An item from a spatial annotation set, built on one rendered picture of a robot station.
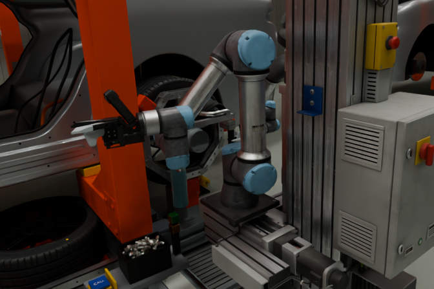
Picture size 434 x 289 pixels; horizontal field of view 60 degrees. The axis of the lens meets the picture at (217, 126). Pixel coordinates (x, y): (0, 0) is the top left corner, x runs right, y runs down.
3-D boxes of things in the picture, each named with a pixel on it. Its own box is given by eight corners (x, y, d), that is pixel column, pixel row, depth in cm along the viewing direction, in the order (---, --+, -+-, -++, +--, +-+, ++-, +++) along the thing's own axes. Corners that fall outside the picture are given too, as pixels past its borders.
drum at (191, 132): (192, 142, 231) (190, 120, 227) (211, 151, 214) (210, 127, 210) (171, 147, 223) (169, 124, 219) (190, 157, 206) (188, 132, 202)
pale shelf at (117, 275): (172, 249, 186) (171, 244, 185) (190, 266, 172) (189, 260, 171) (84, 288, 162) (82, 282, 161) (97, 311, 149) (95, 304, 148)
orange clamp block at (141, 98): (151, 102, 211) (139, 93, 205) (157, 105, 204) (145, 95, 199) (143, 113, 209) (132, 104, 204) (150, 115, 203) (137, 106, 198)
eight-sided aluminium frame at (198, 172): (220, 164, 247) (216, 82, 232) (226, 167, 242) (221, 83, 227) (144, 188, 218) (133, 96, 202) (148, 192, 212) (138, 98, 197)
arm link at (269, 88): (279, 67, 181) (246, 127, 218) (297, 64, 186) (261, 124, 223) (268, 50, 186) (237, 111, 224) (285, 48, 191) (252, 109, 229)
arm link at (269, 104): (263, 104, 218) (263, 122, 221) (278, 101, 223) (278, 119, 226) (255, 102, 225) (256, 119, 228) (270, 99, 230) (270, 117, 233)
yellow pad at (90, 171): (101, 164, 230) (99, 157, 229) (109, 171, 219) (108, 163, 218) (77, 170, 223) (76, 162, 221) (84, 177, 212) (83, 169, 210)
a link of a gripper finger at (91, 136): (81, 151, 97) (108, 143, 105) (77, 128, 96) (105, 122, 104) (73, 151, 99) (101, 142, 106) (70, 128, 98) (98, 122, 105)
